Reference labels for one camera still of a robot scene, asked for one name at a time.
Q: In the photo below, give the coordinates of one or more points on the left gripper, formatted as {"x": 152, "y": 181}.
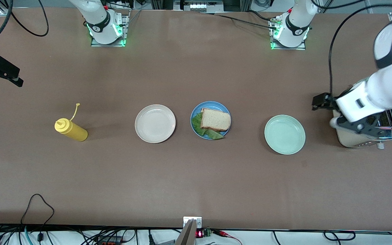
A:
{"x": 328, "y": 101}

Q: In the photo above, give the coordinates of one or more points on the yellow mustard squeeze bottle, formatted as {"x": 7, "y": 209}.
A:
{"x": 75, "y": 132}

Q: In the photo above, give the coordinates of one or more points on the brown bread slice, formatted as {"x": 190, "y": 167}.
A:
{"x": 216, "y": 119}

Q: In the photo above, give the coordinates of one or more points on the green lettuce leaf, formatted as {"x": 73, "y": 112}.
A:
{"x": 196, "y": 124}

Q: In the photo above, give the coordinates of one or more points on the mint green round plate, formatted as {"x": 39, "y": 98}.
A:
{"x": 284, "y": 134}

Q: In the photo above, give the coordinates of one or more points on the blue round plate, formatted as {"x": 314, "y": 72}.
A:
{"x": 213, "y": 104}

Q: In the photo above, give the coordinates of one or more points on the beige round plate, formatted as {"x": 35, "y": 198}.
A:
{"x": 155, "y": 123}

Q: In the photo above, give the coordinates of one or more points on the beige chrome toaster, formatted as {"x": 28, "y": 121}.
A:
{"x": 352, "y": 141}

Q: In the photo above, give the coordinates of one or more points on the black control box with lights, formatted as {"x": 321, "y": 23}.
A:
{"x": 199, "y": 6}

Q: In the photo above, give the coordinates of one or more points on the circuit board with red display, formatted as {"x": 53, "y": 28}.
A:
{"x": 200, "y": 233}

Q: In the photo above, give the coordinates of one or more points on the grey metal bar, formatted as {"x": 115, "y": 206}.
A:
{"x": 186, "y": 236}

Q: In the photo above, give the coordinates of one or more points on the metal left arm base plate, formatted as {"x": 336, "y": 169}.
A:
{"x": 289, "y": 48}

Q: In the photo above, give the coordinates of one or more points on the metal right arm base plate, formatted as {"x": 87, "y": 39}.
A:
{"x": 109, "y": 44}

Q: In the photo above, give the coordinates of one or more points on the small metal edge bracket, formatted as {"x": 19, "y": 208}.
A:
{"x": 198, "y": 223}

